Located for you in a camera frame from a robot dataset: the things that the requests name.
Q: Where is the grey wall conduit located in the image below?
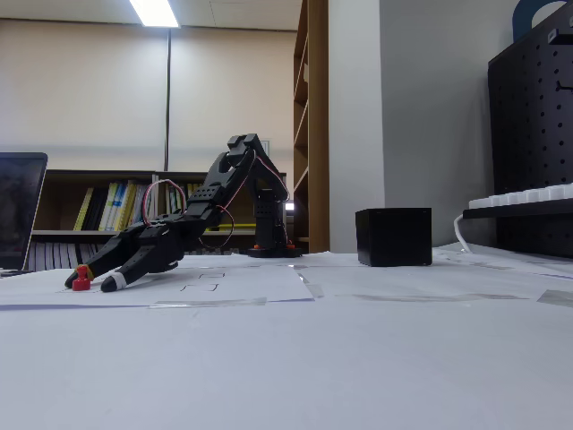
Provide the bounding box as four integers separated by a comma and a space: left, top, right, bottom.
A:
161, 27, 174, 172

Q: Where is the red white servo wire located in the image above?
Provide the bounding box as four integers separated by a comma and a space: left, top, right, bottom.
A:
196, 204, 236, 249
141, 178, 188, 225

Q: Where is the black box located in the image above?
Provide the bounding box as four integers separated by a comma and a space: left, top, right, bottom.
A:
355, 207, 433, 268

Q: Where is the tall wooden bookshelf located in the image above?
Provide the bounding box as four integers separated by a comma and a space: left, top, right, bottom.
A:
293, 0, 331, 254

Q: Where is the blue rounded object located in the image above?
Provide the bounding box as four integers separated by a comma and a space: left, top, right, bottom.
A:
512, 0, 569, 44

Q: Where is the black book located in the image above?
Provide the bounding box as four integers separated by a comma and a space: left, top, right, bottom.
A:
84, 186, 110, 232

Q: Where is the white power cable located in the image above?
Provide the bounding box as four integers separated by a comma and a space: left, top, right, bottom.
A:
453, 213, 480, 254

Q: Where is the ceiling light panel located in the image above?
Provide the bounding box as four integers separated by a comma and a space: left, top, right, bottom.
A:
128, 0, 183, 29

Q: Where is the clear tape strip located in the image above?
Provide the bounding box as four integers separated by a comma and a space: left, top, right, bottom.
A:
535, 288, 573, 309
149, 297, 269, 310
296, 271, 326, 299

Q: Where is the dark laptop screen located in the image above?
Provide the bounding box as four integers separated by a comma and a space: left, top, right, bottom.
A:
0, 151, 49, 277

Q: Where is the yellow book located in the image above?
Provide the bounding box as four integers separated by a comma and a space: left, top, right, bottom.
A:
73, 186, 95, 232

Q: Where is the white paper with drawn squares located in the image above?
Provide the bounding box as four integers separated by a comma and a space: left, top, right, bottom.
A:
0, 262, 316, 311

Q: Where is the red pawn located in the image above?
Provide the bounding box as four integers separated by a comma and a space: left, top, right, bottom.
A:
73, 264, 93, 293

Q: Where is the black metal rail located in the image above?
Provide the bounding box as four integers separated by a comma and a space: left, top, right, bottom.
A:
462, 203, 573, 221

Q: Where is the black pegboard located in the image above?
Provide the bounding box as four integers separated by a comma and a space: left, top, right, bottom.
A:
486, 2, 573, 261

